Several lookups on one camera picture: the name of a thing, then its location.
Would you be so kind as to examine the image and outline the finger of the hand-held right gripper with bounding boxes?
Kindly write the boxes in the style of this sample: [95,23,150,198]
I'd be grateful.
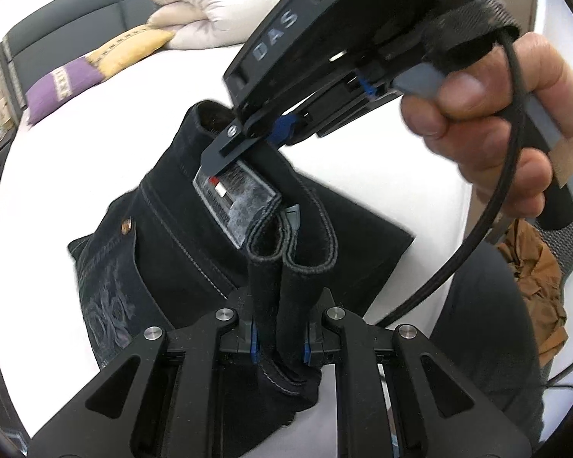
[266,113,316,150]
[201,121,268,178]

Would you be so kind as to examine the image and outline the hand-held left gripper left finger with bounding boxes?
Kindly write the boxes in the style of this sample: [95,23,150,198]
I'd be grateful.
[26,289,263,458]

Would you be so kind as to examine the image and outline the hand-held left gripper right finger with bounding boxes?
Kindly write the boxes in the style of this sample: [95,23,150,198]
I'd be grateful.
[303,286,533,458]

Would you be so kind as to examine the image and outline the black denim pants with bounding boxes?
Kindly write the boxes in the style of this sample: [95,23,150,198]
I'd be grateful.
[67,100,416,427]

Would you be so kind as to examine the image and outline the person's right hand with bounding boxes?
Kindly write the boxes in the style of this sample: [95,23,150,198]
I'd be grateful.
[400,32,573,220]

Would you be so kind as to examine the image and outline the bed with white sheet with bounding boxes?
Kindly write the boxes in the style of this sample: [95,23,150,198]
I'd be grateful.
[0,0,550,458]

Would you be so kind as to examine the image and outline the folded white duvet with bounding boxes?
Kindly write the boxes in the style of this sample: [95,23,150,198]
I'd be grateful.
[147,0,287,51]

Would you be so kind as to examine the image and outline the yellow patterned pillow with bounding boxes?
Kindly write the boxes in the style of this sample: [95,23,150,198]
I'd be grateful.
[85,24,176,77]

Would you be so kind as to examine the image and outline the purple patterned pillow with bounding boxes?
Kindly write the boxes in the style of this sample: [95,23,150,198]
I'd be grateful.
[26,56,107,126]

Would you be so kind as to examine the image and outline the grey padded headboard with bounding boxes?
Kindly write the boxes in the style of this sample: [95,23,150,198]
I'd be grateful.
[0,0,160,115]

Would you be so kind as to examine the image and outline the brown crumpled cloth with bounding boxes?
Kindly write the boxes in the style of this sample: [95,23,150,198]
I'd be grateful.
[494,219,569,368]

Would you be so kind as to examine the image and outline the grey woven chair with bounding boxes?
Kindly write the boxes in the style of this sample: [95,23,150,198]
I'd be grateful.
[535,219,573,287]

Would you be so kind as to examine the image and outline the black velcro strap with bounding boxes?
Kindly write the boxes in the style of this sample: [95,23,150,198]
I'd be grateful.
[420,0,521,74]

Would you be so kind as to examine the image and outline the black cable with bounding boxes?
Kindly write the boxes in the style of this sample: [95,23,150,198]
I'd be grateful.
[377,0,528,327]

